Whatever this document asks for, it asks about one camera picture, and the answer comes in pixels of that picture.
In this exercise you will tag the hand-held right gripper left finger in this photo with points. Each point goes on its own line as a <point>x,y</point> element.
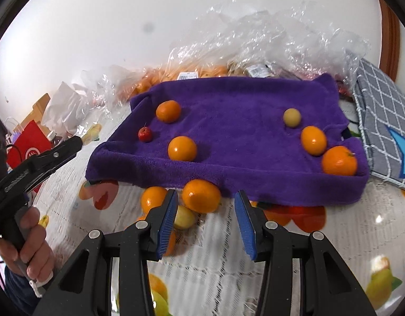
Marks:
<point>168,223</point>

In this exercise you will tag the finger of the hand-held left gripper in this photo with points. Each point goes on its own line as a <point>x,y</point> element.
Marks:
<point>62,149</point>

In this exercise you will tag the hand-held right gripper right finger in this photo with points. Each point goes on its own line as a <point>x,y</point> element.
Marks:
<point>247,227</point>

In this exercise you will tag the pale yellow fruit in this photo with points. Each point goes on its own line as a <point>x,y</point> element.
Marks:
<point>184,218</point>

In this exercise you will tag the orange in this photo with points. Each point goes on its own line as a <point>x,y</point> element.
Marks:
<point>153,199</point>
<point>168,111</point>
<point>201,195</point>
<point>339,160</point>
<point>171,244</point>
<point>313,140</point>
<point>182,148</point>

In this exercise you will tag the small red fruit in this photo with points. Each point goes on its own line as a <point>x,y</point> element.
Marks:
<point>145,134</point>

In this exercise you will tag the purple towel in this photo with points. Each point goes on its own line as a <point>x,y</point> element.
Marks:
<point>242,118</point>

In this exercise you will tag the small yellow-green fruit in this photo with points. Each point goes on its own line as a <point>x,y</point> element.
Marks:
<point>292,117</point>

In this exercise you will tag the person's left hand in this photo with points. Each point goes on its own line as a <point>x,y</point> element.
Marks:
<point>38,247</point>

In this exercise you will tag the red paper bag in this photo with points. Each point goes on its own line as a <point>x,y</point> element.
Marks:
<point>29,144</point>

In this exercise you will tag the white plastic bag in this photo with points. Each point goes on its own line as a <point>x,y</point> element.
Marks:
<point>62,105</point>

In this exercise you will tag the fruit-print tablecloth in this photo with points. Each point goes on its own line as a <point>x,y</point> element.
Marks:
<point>215,270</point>

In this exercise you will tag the small clear plastic bag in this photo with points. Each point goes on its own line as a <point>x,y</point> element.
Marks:
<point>103,82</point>

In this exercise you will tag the pile of bagged oranges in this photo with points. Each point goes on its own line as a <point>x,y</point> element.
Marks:
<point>149,79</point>

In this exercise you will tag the packet with white label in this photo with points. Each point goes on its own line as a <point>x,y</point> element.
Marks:
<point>256,69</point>

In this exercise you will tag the grey checked cloth blue star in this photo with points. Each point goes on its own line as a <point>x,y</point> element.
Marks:
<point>380,105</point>

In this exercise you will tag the large clear plastic bag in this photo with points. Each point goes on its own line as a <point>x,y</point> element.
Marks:
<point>271,33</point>

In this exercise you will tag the brown wooden door frame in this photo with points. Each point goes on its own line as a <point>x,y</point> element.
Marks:
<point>390,39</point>

